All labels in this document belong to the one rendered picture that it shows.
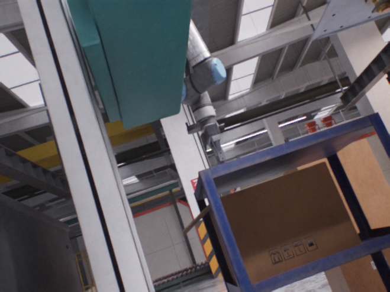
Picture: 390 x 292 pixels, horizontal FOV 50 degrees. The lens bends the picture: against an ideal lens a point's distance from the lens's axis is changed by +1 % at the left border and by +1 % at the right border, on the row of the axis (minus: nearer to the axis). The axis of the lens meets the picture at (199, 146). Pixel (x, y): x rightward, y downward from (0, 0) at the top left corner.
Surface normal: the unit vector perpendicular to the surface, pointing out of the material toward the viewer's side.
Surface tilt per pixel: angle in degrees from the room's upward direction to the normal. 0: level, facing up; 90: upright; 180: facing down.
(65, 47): 90
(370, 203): 90
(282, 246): 90
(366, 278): 90
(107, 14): 180
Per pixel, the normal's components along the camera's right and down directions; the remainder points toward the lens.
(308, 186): 0.04, -0.27
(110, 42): 0.33, 0.91
